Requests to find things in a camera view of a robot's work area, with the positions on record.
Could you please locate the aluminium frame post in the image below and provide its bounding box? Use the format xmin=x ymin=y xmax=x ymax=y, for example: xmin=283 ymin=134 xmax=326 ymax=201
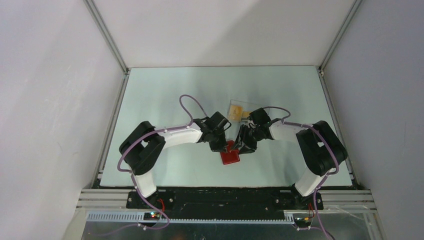
xmin=83 ymin=0 xmax=129 ymax=75
xmin=318 ymin=0 xmax=363 ymax=73

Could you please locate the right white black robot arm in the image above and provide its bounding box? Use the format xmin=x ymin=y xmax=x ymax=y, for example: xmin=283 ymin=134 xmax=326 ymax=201
xmin=231 ymin=107 xmax=348 ymax=209

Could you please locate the left aluminium frame post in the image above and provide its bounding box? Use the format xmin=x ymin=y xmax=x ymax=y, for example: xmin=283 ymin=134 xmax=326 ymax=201
xmin=83 ymin=0 xmax=129 ymax=75

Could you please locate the orange credit card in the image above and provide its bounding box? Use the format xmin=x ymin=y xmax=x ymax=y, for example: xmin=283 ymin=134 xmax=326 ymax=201
xmin=228 ymin=104 xmax=243 ymax=122
xmin=241 ymin=111 xmax=251 ymax=119

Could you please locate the aluminium front rail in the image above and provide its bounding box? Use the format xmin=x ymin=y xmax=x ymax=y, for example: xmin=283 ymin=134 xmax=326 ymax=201
xmin=319 ymin=190 xmax=377 ymax=214

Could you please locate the red leather card holder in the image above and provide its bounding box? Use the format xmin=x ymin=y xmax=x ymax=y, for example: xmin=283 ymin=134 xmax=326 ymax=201
xmin=220 ymin=140 xmax=240 ymax=165

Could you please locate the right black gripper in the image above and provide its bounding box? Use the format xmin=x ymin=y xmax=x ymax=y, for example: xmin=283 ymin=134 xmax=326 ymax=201
xmin=230 ymin=124 xmax=263 ymax=155

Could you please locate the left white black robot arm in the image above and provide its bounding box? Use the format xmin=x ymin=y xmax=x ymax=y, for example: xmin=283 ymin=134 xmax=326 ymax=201
xmin=117 ymin=111 xmax=232 ymax=208

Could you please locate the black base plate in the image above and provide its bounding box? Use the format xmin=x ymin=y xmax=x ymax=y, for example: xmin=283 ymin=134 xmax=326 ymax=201
xmin=145 ymin=186 xmax=323 ymax=211

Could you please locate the grey slotted cable duct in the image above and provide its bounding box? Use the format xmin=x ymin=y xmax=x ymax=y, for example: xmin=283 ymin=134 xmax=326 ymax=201
xmin=86 ymin=211 xmax=295 ymax=225

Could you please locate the right aluminium frame post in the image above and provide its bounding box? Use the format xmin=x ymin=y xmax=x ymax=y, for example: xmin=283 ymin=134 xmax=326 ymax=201
xmin=318 ymin=0 xmax=363 ymax=73

